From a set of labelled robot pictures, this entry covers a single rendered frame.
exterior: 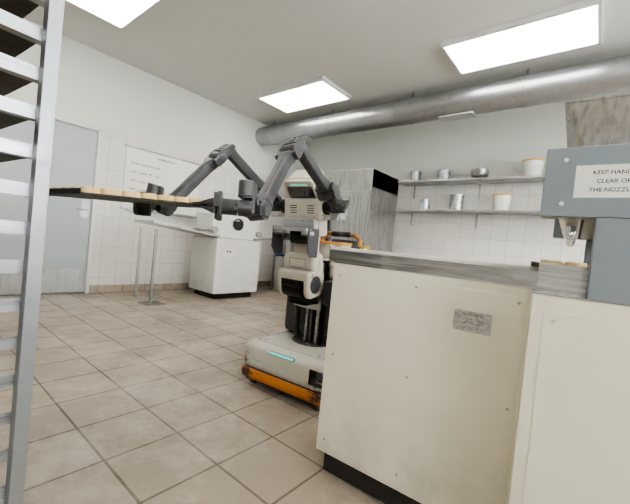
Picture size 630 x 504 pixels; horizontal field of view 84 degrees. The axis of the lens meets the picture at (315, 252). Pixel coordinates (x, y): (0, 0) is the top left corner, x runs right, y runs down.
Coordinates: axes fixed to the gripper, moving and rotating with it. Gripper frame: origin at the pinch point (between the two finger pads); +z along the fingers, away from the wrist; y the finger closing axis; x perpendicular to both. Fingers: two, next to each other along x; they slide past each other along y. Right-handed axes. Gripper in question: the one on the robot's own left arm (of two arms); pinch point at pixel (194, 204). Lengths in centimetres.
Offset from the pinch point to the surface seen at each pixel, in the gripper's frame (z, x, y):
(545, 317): -88, -59, 22
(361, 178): -171, 364, -74
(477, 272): -90, -30, 15
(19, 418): 31, -38, 55
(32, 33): 32, -35, -34
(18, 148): 33.3, -36.2, -7.5
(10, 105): 34, -37, -17
